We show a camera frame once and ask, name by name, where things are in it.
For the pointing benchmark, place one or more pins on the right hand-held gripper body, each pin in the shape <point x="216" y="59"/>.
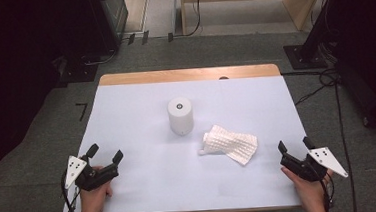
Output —
<point x="309" y="169"/>

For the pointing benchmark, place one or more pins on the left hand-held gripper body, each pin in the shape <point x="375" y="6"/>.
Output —
<point x="94" y="179"/>

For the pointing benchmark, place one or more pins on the white waffle cloth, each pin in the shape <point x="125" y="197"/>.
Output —
<point x="232" y="144"/>

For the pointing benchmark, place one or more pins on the person's right hand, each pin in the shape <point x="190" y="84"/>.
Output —
<point x="310" y="192"/>

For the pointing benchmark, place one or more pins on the person's left hand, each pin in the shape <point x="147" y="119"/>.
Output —
<point x="92" y="203"/>

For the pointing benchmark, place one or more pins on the black flat stand base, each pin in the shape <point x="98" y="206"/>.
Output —
<point x="78" y="73"/>

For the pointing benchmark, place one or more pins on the black stand with square base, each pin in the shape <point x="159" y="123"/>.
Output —
<point x="309" y="55"/>

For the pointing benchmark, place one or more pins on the wooden table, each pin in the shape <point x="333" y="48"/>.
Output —
<point x="187" y="74"/>

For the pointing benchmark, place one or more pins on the black cabinet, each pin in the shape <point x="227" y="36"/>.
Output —
<point x="110" y="21"/>

